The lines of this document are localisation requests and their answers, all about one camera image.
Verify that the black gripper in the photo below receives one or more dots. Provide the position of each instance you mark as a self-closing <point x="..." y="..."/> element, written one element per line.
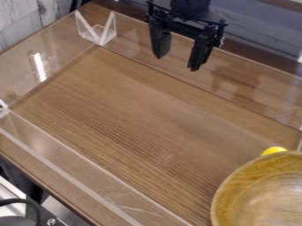
<point x="190" y="18"/>

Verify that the yellow lemon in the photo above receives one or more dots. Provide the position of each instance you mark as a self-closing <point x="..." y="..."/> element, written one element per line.
<point x="273" y="150"/>

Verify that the brown wooden bowl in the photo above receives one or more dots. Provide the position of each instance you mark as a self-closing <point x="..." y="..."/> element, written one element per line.
<point x="261" y="194"/>

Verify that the clear acrylic corner bracket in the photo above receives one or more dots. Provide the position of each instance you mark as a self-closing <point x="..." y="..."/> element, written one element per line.
<point x="98" y="34"/>

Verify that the black table frame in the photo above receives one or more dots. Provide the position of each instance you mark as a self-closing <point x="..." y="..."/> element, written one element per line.
<point x="27" y="205"/>

